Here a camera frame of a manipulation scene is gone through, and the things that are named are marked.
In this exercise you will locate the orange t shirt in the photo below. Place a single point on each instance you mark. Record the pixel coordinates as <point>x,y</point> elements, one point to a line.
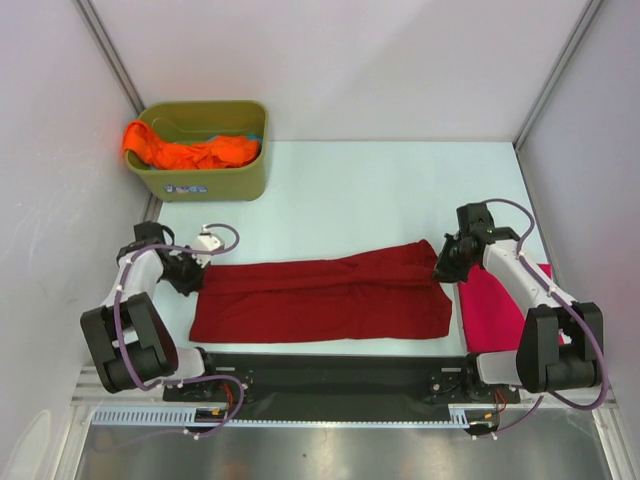
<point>220,152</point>

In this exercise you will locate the dark red t shirt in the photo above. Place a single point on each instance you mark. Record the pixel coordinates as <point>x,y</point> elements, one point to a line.
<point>385,293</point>

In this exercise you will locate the teal cloth in bin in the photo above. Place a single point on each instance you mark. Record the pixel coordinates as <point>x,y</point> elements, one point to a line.
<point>250,136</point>

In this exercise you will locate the white slotted cable duct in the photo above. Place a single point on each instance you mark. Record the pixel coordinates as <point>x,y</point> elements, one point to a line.
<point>159,416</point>

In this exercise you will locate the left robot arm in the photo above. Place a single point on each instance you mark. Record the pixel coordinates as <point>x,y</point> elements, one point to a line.
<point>129,342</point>

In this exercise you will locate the aluminium rail frame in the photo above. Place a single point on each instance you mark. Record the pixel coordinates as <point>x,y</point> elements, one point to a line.
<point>89,391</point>

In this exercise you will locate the corner aluminium post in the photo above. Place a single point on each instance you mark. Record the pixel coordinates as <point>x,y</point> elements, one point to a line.
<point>569,49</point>
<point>99,33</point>

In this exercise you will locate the folded magenta t shirt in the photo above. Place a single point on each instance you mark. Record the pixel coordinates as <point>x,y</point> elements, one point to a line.
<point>492,322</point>

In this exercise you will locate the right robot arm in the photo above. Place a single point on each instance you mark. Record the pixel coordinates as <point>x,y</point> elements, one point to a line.
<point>562,343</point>

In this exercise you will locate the left corner aluminium post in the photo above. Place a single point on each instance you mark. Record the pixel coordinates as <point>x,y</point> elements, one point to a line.
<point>99,33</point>

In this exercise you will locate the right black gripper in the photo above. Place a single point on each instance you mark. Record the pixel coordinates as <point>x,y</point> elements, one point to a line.
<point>444,272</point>

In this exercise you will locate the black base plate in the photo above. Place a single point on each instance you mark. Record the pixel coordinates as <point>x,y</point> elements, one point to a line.
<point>326,388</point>

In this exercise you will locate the olive green plastic bin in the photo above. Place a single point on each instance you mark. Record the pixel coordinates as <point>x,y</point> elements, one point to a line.
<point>193,122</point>

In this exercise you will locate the right corner aluminium post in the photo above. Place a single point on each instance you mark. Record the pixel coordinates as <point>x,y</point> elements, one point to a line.
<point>569,49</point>

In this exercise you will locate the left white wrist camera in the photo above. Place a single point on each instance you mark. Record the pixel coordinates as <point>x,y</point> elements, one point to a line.
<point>205,245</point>

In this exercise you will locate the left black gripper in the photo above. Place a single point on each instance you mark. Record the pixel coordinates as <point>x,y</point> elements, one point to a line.
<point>195,282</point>

